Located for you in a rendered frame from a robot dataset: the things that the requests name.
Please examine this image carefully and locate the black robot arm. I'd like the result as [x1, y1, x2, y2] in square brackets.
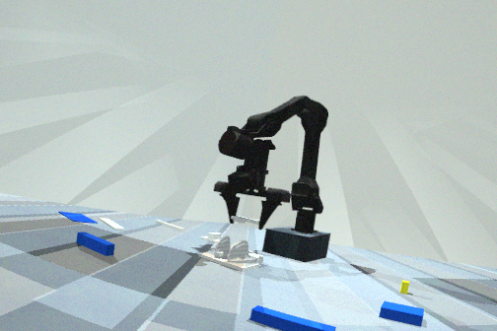
[218, 95, 328, 233]

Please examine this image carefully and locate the small yellow block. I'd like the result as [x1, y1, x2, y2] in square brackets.
[400, 281, 409, 294]

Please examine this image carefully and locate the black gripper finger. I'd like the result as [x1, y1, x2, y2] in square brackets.
[219, 194, 240, 224]
[259, 200, 282, 230]

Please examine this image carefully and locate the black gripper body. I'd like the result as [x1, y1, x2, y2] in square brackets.
[214, 162, 291, 204]

